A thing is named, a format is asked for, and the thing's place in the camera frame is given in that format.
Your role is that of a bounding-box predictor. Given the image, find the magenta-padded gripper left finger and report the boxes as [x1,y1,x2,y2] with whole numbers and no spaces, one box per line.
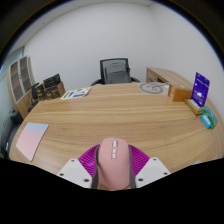
[57,143,101,189]

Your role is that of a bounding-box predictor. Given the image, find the black mesh office chair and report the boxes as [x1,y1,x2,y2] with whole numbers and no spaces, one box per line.
[90,57,141,86]

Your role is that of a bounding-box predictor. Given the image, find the white sheet with grey print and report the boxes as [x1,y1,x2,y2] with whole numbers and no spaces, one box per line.
[138,81,170,96]

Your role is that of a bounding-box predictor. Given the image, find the tan flat box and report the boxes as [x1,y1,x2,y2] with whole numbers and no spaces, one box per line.
[185,98,204,116]

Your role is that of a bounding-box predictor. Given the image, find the small blue box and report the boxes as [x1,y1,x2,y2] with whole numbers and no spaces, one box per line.
[200,113,213,130]

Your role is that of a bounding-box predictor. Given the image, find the leaflet with green blue print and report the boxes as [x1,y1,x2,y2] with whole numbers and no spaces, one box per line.
[60,86,93,101]

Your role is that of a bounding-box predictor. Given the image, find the purple packet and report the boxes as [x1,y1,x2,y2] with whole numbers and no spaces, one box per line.
[191,72,211,108]

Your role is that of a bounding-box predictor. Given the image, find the wooden side desk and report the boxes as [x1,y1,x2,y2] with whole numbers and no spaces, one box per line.
[145,67,194,91]

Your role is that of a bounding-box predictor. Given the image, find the wide brown cardboard box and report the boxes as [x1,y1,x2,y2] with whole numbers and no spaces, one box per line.
[43,81,66,100]

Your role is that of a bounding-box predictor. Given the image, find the wooden shelf cabinet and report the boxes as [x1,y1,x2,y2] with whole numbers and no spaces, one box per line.
[7,55,36,119]

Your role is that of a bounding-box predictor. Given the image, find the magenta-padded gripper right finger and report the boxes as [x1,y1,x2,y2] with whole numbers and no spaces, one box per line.
[128,144,172,189]

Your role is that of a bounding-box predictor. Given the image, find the orange cardboard box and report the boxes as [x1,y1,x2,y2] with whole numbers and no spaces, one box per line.
[167,83,194,103]

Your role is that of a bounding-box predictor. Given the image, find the black cardboard box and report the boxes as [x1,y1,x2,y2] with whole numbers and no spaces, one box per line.
[42,73,62,89]

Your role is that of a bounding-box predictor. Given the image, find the green box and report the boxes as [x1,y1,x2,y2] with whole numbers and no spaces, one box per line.
[201,105,219,128]

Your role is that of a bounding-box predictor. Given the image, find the pink and blue mouse pad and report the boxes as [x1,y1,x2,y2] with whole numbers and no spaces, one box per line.
[15,121,50,162]

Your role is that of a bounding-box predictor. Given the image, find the pink computer mouse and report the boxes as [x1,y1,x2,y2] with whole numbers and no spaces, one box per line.
[96,137,134,191]

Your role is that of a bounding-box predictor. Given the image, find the black leather sofa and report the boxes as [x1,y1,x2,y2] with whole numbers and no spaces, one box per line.
[0,111,24,158]

